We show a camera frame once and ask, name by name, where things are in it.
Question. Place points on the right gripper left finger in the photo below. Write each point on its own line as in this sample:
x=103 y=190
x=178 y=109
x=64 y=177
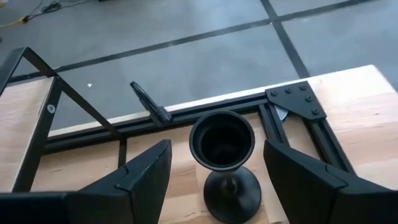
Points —
x=136 y=193

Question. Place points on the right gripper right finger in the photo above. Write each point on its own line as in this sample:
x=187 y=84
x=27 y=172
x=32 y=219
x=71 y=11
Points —
x=311 y=193

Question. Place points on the black candlestick holder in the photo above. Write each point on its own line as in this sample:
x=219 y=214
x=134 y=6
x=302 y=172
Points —
x=231 y=199

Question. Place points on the black clamp lever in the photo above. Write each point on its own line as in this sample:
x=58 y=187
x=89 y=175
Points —
x=152 y=107

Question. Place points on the black aluminium table frame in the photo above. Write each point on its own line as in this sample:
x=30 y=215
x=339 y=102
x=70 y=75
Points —
x=298 y=99

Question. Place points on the wooden shelf with black frame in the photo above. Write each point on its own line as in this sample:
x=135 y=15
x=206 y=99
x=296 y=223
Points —
x=37 y=133

